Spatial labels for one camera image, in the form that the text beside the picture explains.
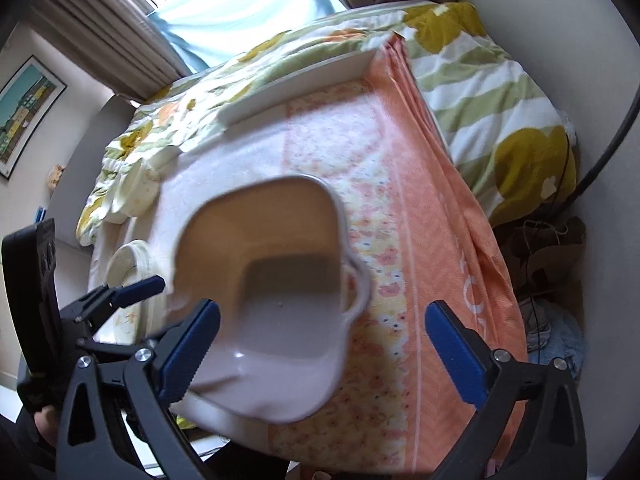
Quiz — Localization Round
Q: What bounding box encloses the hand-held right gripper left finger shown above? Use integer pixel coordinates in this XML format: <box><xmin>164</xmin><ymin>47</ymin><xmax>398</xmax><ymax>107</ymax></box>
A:
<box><xmin>55</xmin><ymin>299</ymin><xmax>221</xmax><ymax>480</ymax></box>

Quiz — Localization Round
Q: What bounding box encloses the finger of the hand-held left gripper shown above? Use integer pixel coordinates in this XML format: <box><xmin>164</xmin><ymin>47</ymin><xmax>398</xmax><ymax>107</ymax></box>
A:
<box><xmin>60</xmin><ymin>275</ymin><xmax>167</xmax><ymax>328</ymax></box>
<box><xmin>75</xmin><ymin>336</ymin><xmax>161</xmax><ymax>358</ymax></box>

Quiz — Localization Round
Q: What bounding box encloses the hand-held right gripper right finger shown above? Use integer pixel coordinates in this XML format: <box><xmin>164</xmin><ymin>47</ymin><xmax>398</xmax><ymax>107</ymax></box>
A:
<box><xmin>425</xmin><ymin>300</ymin><xmax>587</xmax><ymax>480</ymax></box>

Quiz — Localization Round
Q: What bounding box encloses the white plate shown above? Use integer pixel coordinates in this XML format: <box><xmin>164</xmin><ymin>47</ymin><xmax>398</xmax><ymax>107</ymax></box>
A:
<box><xmin>106</xmin><ymin>240</ymin><xmax>173</xmax><ymax>346</ymax></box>

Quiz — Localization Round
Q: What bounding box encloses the cartoon printed plate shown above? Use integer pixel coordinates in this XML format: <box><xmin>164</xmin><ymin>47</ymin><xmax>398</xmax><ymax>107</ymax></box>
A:
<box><xmin>107</xmin><ymin>255</ymin><xmax>161</xmax><ymax>343</ymax></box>

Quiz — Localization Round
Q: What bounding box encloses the pink square dish with handles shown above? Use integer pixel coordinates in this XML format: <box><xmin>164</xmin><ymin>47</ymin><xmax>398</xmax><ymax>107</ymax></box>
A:
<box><xmin>170</xmin><ymin>172</ymin><xmax>372</xmax><ymax>423</ymax></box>

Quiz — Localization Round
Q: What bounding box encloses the person's left hand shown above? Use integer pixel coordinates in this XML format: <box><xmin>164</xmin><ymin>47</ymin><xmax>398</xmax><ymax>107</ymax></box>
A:
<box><xmin>32</xmin><ymin>405</ymin><xmax>63</xmax><ymax>448</ymax></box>

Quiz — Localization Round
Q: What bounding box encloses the blue crumpled cloth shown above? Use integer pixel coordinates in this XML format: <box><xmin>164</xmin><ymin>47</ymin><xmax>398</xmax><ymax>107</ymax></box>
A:
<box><xmin>522</xmin><ymin>300</ymin><xmax>586</xmax><ymax>378</ymax></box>

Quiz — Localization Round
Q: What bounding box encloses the brown paper bag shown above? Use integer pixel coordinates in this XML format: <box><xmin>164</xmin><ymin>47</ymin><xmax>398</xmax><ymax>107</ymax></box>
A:
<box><xmin>492</xmin><ymin>215</ymin><xmax>587</xmax><ymax>311</ymax></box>

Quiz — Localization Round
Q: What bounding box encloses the orange patterned towel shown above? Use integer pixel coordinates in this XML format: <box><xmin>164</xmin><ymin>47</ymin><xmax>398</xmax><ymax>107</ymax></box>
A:
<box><xmin>267</xmin><ymin>35</ymin><xmax>531</xmax><ymax>473</ymax></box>

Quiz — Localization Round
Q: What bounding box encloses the plush toy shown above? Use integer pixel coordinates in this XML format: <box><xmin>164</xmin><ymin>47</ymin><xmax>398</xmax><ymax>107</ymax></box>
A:
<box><xmin>47</xmin><ymin>162</ymin><xmax>68</xmax><ymax>192</ymax></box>

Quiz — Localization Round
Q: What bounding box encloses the grey headboard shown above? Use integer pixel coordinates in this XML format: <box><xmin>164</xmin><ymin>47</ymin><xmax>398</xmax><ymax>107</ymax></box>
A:
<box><xmin>37</xmin><ymin>95</ymin><xmax>141</xmax><ymax>251</ymax></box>

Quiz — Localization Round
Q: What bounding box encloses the floral striped quilt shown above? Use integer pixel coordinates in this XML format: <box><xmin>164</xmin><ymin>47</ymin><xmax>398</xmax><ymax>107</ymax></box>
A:
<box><xmin>75</xmin><ymin>0</ymin><xmax>581</xmax><ymax>246</ymax></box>

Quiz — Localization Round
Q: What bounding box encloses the light blue cloth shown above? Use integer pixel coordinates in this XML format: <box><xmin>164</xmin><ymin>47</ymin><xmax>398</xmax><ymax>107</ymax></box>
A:
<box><xmin>145</xmin><ymin>0</ymin><xmax>346</xmax><ymax>78</ymax></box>

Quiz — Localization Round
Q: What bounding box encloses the framed wall picture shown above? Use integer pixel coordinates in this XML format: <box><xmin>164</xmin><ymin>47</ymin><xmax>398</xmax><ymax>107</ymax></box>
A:
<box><xmin>0</xmin><ymin>54</ymin><xmax>68</xmax><ymax>181</ymax></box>

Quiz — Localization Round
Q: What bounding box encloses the black cable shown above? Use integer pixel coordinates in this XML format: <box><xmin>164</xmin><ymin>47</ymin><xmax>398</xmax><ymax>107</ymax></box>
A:
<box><xmin>575</xmin><ymin>20</ymin><xmax>640</xmax><ymax>201</ymax></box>

